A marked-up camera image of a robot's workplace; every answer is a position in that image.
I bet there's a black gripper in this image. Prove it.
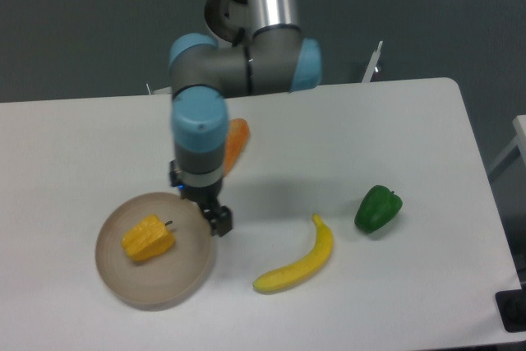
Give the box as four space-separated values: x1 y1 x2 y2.
168 159 233 238

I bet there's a yellow toy banana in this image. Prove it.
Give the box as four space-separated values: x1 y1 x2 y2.
252 214 334 294

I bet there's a white furniture at right edge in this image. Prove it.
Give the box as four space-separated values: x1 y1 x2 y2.
487 114 525 183

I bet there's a black box at table edge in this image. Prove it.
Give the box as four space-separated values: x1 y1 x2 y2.
495 289 526 333

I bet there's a white metal frame leg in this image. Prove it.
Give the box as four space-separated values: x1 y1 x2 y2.
362 40 383 83

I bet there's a green toy pepper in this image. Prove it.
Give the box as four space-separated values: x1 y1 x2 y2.
354 185 403 233

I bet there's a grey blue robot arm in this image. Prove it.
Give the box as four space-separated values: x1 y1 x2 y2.
168 0 322 236

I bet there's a yellow toy pepper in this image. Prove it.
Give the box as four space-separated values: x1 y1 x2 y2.
121 215 175 262

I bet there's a beige round plate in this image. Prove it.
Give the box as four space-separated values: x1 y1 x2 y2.
95 192 215 310

